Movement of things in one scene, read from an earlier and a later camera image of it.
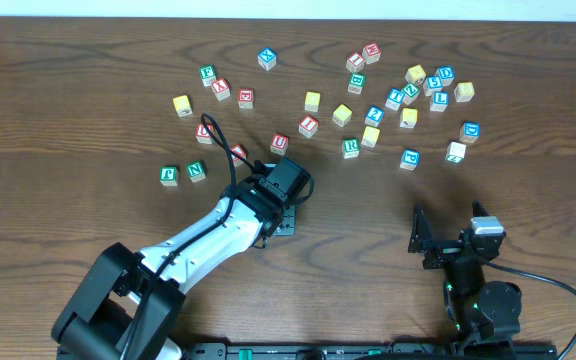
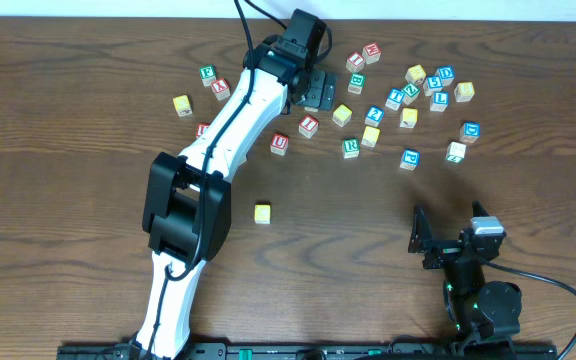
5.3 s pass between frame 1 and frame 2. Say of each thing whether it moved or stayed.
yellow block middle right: stayed
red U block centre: stayed
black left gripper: moved
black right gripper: stayed
